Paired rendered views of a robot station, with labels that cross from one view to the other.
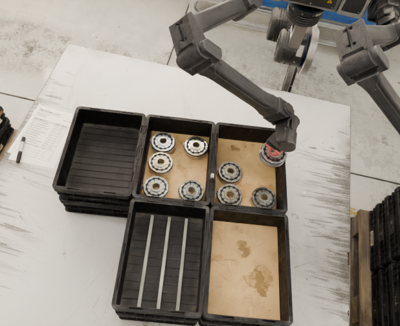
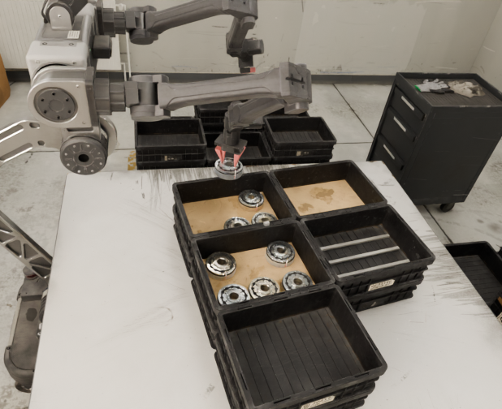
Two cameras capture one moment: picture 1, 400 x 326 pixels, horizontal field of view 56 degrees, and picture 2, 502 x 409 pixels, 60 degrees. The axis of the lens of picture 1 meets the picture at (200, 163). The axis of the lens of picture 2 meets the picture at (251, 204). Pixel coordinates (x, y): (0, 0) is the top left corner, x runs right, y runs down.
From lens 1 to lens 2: 1.56 m
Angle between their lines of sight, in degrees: 65
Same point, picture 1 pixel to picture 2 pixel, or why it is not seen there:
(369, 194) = not seen: hidden behind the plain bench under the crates
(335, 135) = (118, 181)
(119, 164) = (287, 339)
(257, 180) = (230, 210)
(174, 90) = (93, 357)
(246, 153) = (201, 223)
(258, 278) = (322, 195)
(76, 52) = not seen: outside the picture
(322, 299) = not seen: hidden behind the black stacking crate
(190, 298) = (370, 231)
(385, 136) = (19, 208)
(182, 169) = (254, 273)
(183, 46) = (305, 86)
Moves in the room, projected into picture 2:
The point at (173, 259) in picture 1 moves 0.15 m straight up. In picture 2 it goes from (352, 251) to (363, 222)
